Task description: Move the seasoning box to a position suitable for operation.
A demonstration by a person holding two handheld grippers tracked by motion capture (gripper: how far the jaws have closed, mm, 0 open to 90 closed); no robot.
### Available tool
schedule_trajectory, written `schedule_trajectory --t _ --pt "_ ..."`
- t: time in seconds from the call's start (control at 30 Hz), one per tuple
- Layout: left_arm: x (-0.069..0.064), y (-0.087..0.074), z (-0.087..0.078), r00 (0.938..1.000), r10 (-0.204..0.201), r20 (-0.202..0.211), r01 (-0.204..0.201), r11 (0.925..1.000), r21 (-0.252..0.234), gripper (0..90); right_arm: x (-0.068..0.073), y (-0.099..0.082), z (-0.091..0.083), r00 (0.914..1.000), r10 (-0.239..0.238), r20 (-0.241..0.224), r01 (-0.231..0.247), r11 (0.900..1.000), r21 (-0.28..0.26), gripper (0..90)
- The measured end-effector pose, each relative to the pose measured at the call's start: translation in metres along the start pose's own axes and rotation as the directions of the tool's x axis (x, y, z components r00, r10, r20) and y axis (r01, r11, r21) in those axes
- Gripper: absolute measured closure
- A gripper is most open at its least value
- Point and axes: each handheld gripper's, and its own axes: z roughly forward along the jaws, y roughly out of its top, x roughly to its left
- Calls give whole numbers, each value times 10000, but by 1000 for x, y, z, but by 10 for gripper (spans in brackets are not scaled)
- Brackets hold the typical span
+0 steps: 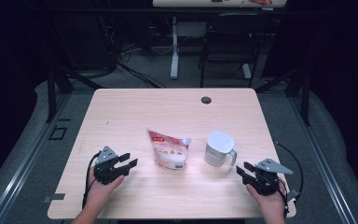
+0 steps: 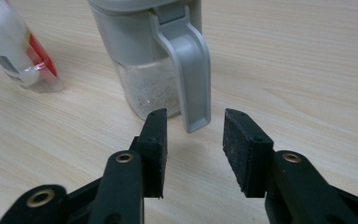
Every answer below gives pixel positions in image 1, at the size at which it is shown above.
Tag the person's left hand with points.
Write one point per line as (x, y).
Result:
(99, 193)

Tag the black folding chair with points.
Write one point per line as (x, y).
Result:
(239, 29)

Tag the white standing desk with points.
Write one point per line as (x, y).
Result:
(174, 56)

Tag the black table grommet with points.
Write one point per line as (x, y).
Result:
(206, 100)

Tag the white lidded cup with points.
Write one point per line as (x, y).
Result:
(217, 149)

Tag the person's right hand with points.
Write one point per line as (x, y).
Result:
(272, 203)

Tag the red and white spout pouch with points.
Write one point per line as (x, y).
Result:
(167, 152)

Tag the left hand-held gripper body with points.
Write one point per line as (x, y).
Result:
(105, 171)

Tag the metal floor rail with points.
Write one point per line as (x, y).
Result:
(320, 161)
(28, 161)

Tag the red object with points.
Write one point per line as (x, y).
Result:
(261, 1)

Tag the grey tape strip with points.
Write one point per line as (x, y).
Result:
(56, 197)

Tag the black metal stand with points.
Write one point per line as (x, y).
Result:
(306, 99)
(51, 93)

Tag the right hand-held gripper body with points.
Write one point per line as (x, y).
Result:
(267, 180)

